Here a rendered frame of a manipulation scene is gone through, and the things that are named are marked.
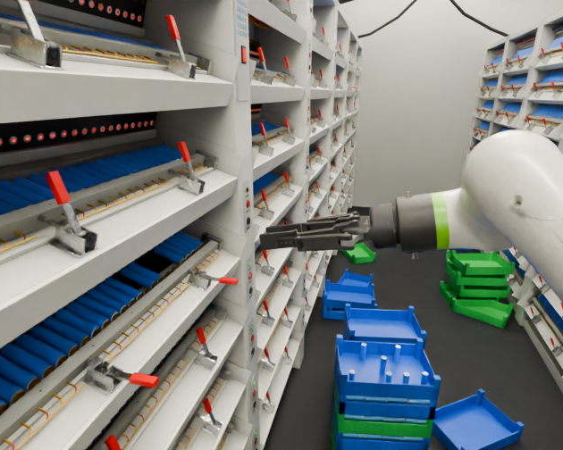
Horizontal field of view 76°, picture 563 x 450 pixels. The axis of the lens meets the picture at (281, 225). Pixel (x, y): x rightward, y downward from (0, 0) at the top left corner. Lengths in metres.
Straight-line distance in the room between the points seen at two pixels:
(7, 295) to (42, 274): 0.04
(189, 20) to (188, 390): 0.73
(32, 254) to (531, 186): 0.53
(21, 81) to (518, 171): 0.49
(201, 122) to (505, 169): 0.58
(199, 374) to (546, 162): 0.69
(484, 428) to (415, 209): 1.41
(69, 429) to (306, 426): 1.29
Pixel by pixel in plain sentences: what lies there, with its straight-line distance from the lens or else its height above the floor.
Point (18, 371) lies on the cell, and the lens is 0.56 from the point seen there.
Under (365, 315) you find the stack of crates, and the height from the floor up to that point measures 0.34.
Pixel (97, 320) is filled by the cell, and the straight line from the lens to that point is 0.62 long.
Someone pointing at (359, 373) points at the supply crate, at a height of 0.40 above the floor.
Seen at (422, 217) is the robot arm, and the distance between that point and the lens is 0.59.
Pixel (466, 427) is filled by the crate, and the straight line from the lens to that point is 1.87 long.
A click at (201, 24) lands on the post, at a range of 0.82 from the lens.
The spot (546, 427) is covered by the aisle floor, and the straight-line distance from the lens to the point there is 2.03.
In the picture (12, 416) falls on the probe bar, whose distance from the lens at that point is 0.52.
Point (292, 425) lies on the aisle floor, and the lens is 1.72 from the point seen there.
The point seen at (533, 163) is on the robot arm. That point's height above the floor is 1.22.
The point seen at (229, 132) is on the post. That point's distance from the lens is 0.80.
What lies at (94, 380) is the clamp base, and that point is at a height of 0.95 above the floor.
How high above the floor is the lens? 1.29
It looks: 20 degrees down
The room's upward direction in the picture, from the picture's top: straight up
